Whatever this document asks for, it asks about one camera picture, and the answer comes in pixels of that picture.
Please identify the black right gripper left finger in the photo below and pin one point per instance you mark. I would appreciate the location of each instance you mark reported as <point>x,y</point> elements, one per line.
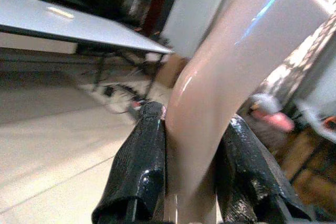
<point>136,161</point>

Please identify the wooden shelf black frame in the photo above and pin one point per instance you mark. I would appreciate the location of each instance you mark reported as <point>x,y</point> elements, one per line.
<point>309,155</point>

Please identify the grey plush toy pink beak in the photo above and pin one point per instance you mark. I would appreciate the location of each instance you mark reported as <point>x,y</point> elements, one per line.
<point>265,119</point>

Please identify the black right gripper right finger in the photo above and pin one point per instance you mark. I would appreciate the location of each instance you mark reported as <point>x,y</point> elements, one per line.
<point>246,166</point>

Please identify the grey folding table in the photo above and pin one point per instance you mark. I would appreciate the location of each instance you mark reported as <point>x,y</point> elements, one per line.
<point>65,22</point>

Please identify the white board panel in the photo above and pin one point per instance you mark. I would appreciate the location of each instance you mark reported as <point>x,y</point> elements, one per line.
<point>194,11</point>

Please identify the brown cardboard box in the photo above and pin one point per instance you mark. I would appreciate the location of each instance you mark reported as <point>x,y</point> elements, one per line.
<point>172,70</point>

